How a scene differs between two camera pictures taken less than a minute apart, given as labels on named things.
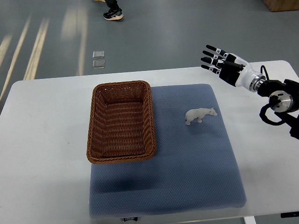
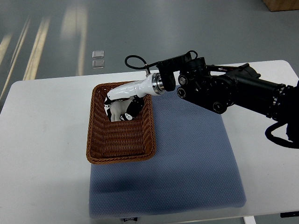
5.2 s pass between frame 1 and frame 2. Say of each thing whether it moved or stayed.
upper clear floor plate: stayed
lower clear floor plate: stayed
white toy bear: moved
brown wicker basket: stayed
